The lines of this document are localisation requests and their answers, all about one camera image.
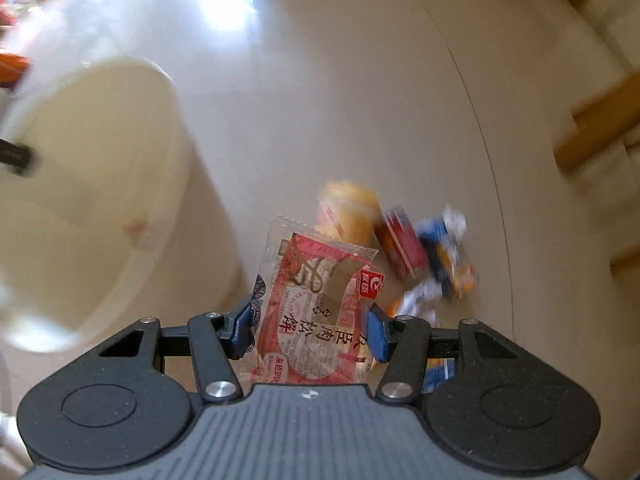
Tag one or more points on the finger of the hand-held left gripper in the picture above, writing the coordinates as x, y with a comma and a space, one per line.
15, 156

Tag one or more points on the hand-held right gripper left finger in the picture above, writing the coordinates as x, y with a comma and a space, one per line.
245, 327

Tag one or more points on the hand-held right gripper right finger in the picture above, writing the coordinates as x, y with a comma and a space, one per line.
378, 336

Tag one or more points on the red snack packet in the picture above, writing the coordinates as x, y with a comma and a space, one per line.
310, 310

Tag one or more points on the white plastic bin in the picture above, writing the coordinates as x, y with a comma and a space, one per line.
100, 185

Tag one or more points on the red drink can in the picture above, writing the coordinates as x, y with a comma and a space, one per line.
402, 240

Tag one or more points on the white crumpled tissue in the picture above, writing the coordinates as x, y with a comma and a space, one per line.
417, 300

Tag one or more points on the blue yellow wrapper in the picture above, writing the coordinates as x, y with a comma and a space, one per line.
436, 377

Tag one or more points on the orange object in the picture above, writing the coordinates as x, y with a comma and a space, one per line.
11, 69

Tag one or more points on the blue tissue packet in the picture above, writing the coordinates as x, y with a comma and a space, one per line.
447, 255

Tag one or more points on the orange yellow snack bag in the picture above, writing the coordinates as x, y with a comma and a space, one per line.
347, 210

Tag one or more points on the wooden furniture piece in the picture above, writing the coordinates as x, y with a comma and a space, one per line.
595, 120

